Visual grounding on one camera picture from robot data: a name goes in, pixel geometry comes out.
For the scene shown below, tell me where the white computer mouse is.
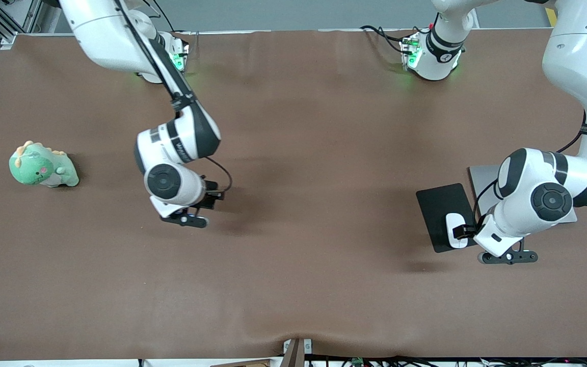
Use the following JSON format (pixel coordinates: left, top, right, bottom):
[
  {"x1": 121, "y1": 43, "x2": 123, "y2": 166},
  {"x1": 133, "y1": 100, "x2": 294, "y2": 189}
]
[{"x1": 445, "y1": 212, "x2": 470, "y2": 250}]

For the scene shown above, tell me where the black mouse pad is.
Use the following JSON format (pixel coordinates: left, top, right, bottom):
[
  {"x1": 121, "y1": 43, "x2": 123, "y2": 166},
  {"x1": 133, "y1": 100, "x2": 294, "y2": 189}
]
[{"x1": 415, "y1": 182, "x2": 481, "y2": 253}]

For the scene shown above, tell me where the silver laptop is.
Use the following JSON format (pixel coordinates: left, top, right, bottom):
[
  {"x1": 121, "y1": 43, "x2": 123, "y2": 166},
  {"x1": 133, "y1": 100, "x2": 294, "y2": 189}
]
[{"x1": 468, "y1": 164, "x2": 578, "y2": 225}]

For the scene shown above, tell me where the brown table cover mat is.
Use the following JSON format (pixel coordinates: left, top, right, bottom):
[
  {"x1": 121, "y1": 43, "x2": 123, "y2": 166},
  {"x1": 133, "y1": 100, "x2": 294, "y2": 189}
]
[{"x1": 0, "y1": 28, "x2": 587, "y2": 360}]

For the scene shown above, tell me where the green plush dinosaur toy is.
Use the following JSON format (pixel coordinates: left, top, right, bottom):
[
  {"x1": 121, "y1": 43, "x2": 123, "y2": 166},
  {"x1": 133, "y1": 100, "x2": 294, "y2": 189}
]
[{"x1": 9, "y1": 141, "x2": 80, "y2": 188}]

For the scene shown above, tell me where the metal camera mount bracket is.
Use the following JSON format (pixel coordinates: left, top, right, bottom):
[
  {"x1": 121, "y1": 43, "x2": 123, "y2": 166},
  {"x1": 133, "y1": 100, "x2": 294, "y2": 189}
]
[{"x1": 282, "y1": 337, "x2": 313, "y2": 367}]

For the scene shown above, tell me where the black right base cable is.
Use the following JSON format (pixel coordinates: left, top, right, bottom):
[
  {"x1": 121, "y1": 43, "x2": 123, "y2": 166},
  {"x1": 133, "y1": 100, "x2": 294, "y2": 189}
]
[{"x1": 150, "y1": 0, "x2": 177, "y2": 33}]

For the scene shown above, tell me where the black base cable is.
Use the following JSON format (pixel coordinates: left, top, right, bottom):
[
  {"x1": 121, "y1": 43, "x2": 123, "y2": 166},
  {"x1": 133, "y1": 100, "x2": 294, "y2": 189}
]
[
  {"x1": 150, "y1": 0, "x2": 177, "y2": 33},
  {"x1": 359, "y1": 24, "x2": 417, "y2": 56}
]

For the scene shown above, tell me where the black left base cable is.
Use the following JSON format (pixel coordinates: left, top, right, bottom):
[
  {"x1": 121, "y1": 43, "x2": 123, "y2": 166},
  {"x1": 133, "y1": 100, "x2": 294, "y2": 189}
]
[{"x1": 359, "y1": 24, "x2": 417, "y2": 56}]

